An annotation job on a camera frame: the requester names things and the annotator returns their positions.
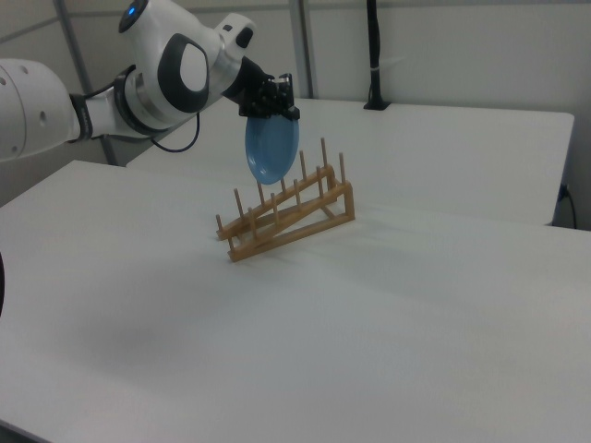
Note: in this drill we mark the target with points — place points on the blue round plate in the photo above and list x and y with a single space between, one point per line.
272 147

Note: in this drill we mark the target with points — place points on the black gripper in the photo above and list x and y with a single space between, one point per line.
256 94

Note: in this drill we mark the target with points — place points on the black pole with white tie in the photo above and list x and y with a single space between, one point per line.
373 46

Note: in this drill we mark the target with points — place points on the wooden plate rack with pegs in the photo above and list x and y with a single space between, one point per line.
258 247

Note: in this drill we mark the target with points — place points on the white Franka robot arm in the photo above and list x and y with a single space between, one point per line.
143 37

